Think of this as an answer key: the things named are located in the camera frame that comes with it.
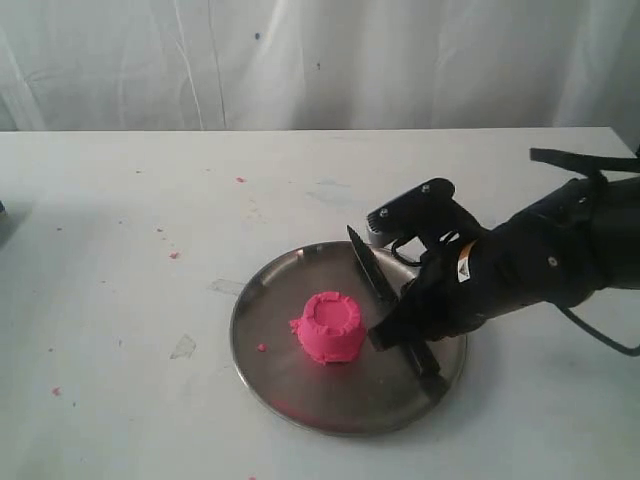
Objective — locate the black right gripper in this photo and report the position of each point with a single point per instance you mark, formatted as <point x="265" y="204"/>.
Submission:
<point x="448" y="299"/>

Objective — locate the black serrated knife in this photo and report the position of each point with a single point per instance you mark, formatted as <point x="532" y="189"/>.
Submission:
<point x="415" y="352"/>

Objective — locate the pink dough lump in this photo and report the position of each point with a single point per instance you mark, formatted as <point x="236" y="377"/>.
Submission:
<point x="330" y="329"/>

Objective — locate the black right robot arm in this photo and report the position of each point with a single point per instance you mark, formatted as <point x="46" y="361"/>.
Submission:
<point x="581" y="238"/>

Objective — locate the white backdrop curtain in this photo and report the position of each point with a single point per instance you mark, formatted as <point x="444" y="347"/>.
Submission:
<point x="252" y="65"/>

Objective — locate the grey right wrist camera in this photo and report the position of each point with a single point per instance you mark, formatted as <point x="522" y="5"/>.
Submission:
<point x="427" y="212"/>

